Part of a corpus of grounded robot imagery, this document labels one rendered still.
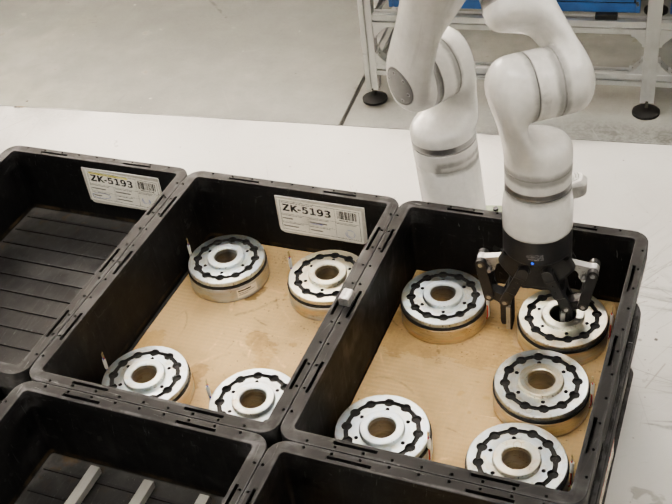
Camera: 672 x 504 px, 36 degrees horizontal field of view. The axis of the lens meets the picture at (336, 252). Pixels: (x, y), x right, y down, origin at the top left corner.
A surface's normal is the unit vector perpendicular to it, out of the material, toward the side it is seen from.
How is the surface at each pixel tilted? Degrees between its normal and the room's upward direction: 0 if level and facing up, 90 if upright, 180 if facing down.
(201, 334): 0
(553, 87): 69
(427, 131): 22
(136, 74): 0
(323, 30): 0
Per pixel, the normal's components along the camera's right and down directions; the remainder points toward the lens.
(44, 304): -0.11, -0.77
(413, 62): -0.60, 0.62
